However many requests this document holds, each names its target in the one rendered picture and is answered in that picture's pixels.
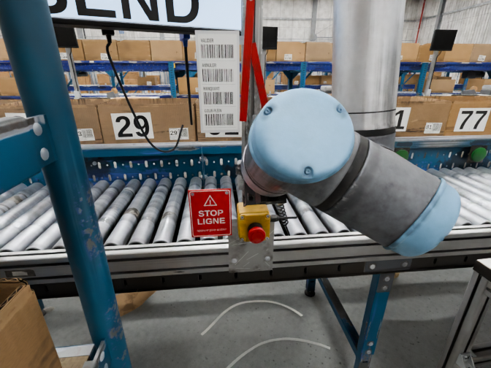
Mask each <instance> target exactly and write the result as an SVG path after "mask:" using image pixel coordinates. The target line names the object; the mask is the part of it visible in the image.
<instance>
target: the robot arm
mask: <svg viewBox="0 0 491 368"><path fill-rule="evenodd" d="M405 5H406V0H333V30H332V96H330V95H328V94H327V93H324V92H322V91H318V90H314V89H310V88H296V89H291V90H288V91H284V92H283V93H280V94H278V95H277V96H275V97H273V98H272V99H271V100H269V102H268V103H266V105H265V106H264V107H263V108H262V110H261V111H260V113H259V114H258V115H252V119H251V129H250V131H249V135H248V144H247V145H246V147H245V150H244V152H243V157H242V161H241V164H237V166H236V167H235V169H236V175H241V176H242V179H243V182H244V194H243V206H244V207H245V206H247V205H254V204H266V205H269V204H278V205H282V204H285V203H286V193H290V194H291V195H293V196H295V197H297V198H298V199H300V200H302V201H304V202H306V203H307V204H309V205H311V206H313V207H315V208H316V209H318V210H321V211H322V212H324V213H325V214H327V215H329V216H331V217H332V218H334V219H336V220H338V221H340V222H341V223H344V224H345V225H347V226H349V227H350V228H352V229H354V230H356V231H358V232H359V233H361V234H363V235H365V236H366V237H369V238H370V239H372V240H374V241H375V242H377V243H379V244H381V245H383V248H384V249H386V250H392V251H394V252H396V253H398V254H400V255H402V256H408V257H412V256H420V255H422V254H424V253H426V252H428V251H430V250H432V249H433V248H435V247H436V246H437V245H438V244H440V242H441V241H443V240H444V237H445V236H447V235H448V234H449V233H450V231H451V230H452V229H453V227H454V225H455V224H456V222H457V219H458V217H459V214H460V208H461V201H460V195H459V194H458V192H457V191H456V189H455V188H453V187H452V186H450V185H449V184H447V183H446V181H445V179H443V178H441V177H440V178H437V177H435V176H433V175H431V174H430V173H428V172H426V171H425V170H423V169H421V168H419V167H417V166H416V165H414V164H412V163H411V162H409V161H407V160H406V159H404V158H403V157H401V156H399V155H398V154H397V153H396V152H395V151H394V150H395V135H396V125H397V123H396V120H395V113H396V104H397V89H398V80H399V71H400V55H401V47H402V38H403V22H404V14H405Z"/></svg>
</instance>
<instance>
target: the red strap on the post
mask: <svg viewBox="0 0 491 368"><path fill-rule="evenodd" d="M254 7H255V0H246V11H245V35H244V48H243V71H242V84H241V97H240V121H245V122H246V121H247V111H248V90H249V80H250V69H251V62H252V65H253V69H254V75H255V79H256V85H257V89H258V92H259V98H260V102H261V106H262V108H263V107H264V106H265V105H266V103H268V100H267V94H266V90H265V86H264V79H263V76H262V69H261V65H260V61H259V55H258V51H257V47H256V43H255V42H254V43H252V38H253V27H254Z"/></svg>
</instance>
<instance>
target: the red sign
mask: <svg viewBox="0 0 491 368"><path fill-rule="evenodd" d="M188 195H189V212H190V220H191V236H192V237H216V236H229V235H232V226H237V218H232V202H231V188H219V189H200V190H188Z"/></svg>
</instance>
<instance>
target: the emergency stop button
mask: <svg viewBox="0 0 491 368"><path fill-rule="evenodd" d="M265 236H266V233H265V231H264V229H263V228H261V227H253V228H252V229H250V230H249V232H248V239H249V240H250V241H251V242H252V243H255V244H258V243H260V242H263V241H264V239H265Z"/></svg>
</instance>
